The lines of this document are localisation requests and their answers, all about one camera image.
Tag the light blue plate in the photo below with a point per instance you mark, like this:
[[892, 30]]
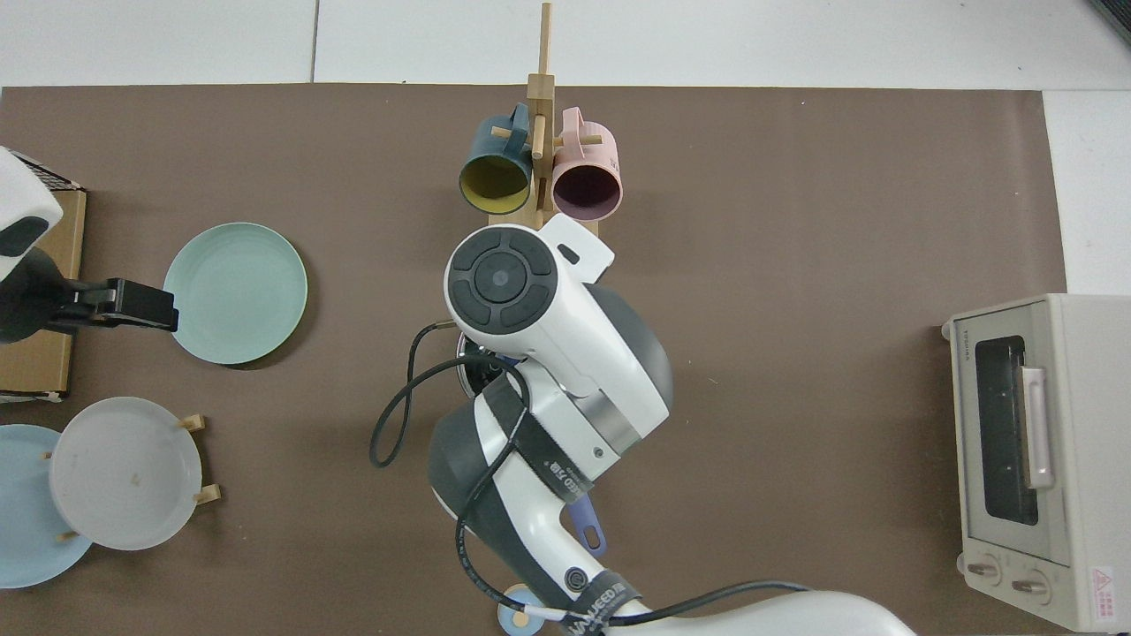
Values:
[[22, 512]]

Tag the grey plate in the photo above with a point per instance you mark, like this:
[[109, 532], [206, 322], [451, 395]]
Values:
[[124, 477]]

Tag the wooden plate rack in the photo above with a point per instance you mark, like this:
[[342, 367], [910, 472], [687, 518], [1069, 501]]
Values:
[[208, 495]]

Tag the pink cup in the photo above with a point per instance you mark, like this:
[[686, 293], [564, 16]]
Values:
[[588, 190]]

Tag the dark teal cup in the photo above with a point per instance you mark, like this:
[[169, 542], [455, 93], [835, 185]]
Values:
[[495, 181]]

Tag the brown table cloth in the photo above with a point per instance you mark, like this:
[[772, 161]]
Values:
[[795, 397]]

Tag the pale green plate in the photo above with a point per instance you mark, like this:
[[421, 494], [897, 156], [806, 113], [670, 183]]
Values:
[[234, 291]]

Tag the wooden cup stand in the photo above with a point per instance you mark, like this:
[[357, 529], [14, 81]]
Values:
[[541, 88]]

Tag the pale toaster oven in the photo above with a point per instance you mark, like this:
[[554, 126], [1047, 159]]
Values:
[[1078, 459]]

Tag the small blue round thing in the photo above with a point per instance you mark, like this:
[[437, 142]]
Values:
[[511, 614]]

